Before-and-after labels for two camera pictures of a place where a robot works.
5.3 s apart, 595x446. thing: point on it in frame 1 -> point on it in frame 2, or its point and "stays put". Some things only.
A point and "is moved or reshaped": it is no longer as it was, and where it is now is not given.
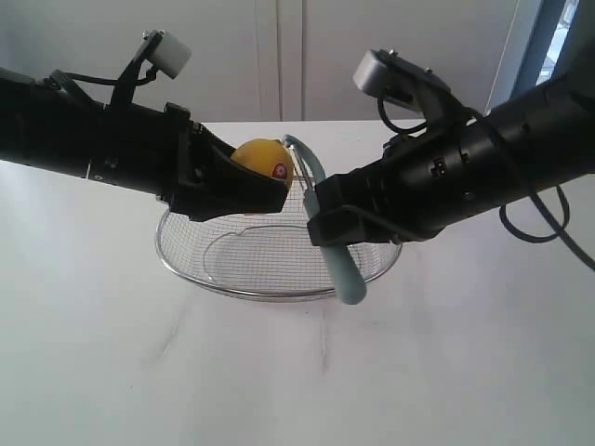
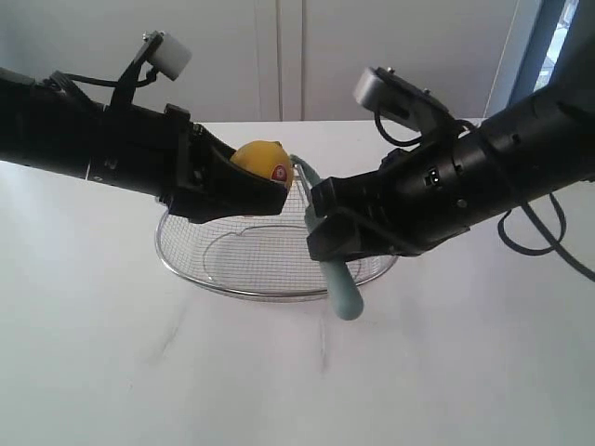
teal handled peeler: [309, 170] is moved or reshaped
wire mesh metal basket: [269, 255] stays put
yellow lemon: [269, 157] stays put
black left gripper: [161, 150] stays put
